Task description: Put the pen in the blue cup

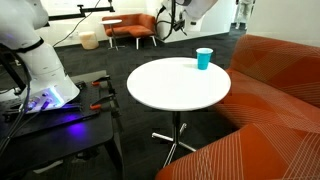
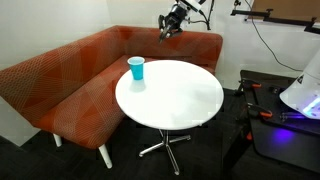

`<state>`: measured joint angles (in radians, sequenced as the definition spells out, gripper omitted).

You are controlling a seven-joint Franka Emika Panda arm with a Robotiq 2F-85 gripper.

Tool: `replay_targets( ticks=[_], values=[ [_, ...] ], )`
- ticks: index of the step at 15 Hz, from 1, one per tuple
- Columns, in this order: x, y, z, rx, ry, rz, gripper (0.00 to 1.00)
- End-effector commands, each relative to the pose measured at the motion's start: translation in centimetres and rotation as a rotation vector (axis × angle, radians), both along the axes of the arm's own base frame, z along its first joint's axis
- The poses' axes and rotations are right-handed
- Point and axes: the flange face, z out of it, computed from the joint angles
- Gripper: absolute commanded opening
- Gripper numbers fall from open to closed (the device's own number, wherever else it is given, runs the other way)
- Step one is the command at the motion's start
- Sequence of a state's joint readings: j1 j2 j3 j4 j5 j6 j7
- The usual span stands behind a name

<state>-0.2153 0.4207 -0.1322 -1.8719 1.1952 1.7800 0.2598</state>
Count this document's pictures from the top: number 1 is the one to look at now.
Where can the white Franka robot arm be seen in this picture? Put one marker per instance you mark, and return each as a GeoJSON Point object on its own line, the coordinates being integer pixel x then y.
{"type": "Point", "coordinates": [40, 66]}

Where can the blue plastic cup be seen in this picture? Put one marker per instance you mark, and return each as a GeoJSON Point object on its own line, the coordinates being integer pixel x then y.
{"type": "Point", "coordinates": [203, 60]}

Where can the round white pedestal table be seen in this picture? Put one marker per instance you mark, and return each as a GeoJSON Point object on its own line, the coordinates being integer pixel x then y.
{"type": "Point", "coordinates": [178, 85]}

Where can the black mounting plate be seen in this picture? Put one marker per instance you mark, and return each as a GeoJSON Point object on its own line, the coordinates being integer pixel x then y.
{"type": "Point", "coordinates": [86, 96]}

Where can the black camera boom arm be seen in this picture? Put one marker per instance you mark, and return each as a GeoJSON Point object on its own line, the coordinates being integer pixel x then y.
{"type": "Point", "coordinates": [66, 15]}

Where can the beige round ottoman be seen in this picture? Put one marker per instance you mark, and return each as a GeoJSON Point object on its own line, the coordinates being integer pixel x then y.
{"type": "Point", "coordinates": [88, 40]}

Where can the small round white side table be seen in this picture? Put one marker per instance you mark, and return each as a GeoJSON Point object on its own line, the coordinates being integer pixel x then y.
{"type": "Point", "coordinates": [112, 22]}

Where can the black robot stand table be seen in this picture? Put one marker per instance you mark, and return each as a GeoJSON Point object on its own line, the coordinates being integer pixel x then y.
{"type": "Point", "coordinates": [76, 133]}

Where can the orange sofa with white legs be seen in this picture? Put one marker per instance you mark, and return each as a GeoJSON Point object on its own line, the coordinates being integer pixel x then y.
{"type": "Point", "coordinates": [133, 26]}

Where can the person in beige trousers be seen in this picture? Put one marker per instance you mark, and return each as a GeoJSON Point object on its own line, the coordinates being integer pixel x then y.
{"type": "Point", "coordinates": [246, 13]}

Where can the white power strip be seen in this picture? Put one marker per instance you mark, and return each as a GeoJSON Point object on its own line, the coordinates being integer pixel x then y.
{"type": "Point", "coordinates": [48, 166]}

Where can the large orange patterned sofa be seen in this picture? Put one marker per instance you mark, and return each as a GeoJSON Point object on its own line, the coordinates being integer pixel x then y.
{"type": "Point", "coordinates": [266, 110]}

